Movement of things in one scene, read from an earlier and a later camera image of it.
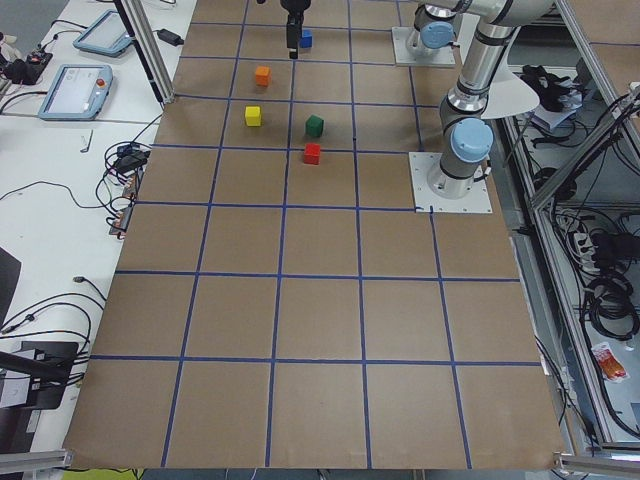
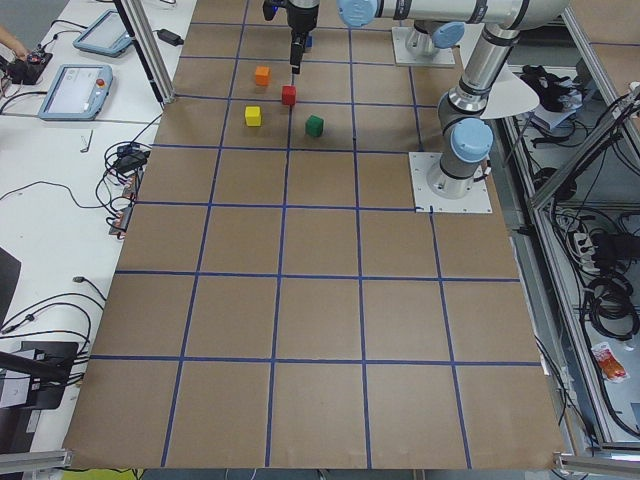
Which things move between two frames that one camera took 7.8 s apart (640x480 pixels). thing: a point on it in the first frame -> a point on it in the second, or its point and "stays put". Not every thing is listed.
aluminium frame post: [150, 47] stays put
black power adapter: [169, 36] stays put
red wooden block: [312, 153] -> [289, 95]
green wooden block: [314, 126] stays put
